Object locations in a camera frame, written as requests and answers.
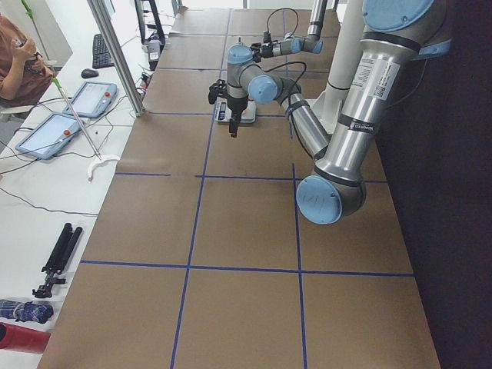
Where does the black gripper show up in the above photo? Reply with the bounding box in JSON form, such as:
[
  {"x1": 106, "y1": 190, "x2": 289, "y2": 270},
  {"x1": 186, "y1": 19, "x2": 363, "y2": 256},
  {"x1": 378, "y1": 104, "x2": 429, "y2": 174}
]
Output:
[{"x1": 227, "y1": 96, "x2": 247, "y2": 138}]

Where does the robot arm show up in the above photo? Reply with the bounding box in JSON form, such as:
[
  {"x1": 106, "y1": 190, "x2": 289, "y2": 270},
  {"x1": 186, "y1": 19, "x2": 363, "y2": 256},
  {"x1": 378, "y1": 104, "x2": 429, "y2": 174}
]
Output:
[
  {"x1": 208, "y1": 1, "x2": 454, "y2": 224},
  {"x1": 250, "y1": 0, "x2": 327, "y2": 62}
]

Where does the digital kitchen scale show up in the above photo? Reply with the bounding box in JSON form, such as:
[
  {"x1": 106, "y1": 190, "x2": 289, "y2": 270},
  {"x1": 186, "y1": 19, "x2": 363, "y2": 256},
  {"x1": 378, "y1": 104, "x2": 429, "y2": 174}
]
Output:
[{"x1": 214, "y1": 99, "x2": 256, "y2": 125}]

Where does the grabber stick white hook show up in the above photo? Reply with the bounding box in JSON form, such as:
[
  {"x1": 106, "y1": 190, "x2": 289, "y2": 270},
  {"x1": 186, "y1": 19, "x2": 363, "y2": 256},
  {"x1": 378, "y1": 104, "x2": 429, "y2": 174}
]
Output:
[{"x1": 52, "y1": 77, "x2": 121, "y2": 182}]

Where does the far teach pendant tablet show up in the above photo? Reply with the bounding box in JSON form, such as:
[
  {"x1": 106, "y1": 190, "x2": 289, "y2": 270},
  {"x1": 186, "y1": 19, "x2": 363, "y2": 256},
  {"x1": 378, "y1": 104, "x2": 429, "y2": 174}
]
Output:
[{"x1": 70, "y1": 81, "x2": 118, "y2": 118}]

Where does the teach pendant tablet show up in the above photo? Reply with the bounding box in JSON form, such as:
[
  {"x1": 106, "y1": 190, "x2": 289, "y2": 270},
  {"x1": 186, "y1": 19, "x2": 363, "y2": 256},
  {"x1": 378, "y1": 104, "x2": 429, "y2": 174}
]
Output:
[
  {"x1": 70, "y1": 81, "x2": 118, "y2": 118},
  {"x1": 15, "y1": 113, "x2": 80, "y2": 160}
]

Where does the black keyboard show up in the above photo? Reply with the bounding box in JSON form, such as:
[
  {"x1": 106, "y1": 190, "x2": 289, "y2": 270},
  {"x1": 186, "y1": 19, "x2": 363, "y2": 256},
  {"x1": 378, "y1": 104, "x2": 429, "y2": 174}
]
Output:
[{"x1": 92, "y1": 34, "x2": 114, "y2": 69}]

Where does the black computer mouse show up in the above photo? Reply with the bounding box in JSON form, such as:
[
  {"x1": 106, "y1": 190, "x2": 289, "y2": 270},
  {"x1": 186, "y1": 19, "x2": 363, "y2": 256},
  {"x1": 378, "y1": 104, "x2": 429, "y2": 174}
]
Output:
[{"x1": 81, "y1": 68, "x2": 99, "y2": 79}]

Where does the near teach pendant tablet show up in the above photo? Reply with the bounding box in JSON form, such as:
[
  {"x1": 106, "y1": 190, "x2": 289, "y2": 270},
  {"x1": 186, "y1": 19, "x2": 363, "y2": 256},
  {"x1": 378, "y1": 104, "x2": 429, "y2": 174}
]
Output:
[{"x1": 15, "y1": 113, "x2": 80, "y2": 160}]

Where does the black folded tripod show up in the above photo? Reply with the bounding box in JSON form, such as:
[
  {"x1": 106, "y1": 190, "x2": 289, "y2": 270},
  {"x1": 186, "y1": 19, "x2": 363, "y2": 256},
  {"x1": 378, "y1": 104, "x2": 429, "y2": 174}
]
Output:
[{"x1": 32, "y1": 223, "x2": 83, "y2": 298}]

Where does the seated person orange shirt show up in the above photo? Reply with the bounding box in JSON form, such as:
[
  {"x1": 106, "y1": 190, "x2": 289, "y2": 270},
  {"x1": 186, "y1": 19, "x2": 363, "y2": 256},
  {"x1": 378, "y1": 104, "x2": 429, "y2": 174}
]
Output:
[{"x1": 1, "y1": 14, "x2": 54, "y2": 108}]

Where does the blue folded umbrella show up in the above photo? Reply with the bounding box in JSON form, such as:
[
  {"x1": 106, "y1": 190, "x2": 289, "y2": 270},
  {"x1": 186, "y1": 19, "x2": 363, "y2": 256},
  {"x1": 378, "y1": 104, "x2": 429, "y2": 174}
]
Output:
[{"x1": 1, "y1": 299, "x2": 54, "y2": 324}]

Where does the red cylinder bottle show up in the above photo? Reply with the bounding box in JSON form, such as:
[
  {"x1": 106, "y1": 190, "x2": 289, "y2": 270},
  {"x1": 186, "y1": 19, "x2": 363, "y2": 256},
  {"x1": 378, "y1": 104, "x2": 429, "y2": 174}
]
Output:
[{"x1": 0, "y1": 323, "x2": 51, "y2": 354}]

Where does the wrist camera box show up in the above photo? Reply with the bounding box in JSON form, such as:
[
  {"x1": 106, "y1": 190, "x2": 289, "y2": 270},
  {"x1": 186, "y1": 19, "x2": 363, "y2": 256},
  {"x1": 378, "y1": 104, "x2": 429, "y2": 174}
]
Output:
[{"x1": 208, "y1": 79, "x2": 228, "y2": 105}]

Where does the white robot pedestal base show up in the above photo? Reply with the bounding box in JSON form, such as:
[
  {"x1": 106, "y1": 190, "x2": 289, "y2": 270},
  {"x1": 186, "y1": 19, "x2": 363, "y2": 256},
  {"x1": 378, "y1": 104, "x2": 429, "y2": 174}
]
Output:
[{"x1": 307, "y1": 0, "x2": 365, "y2": 134}]

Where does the aluminium frame post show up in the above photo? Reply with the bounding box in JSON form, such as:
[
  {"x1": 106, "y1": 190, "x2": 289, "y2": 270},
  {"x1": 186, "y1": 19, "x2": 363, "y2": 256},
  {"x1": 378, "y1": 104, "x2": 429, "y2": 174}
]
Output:
[{"x1": 88, "y1": 0, "x2": 145, "y2": 117}]

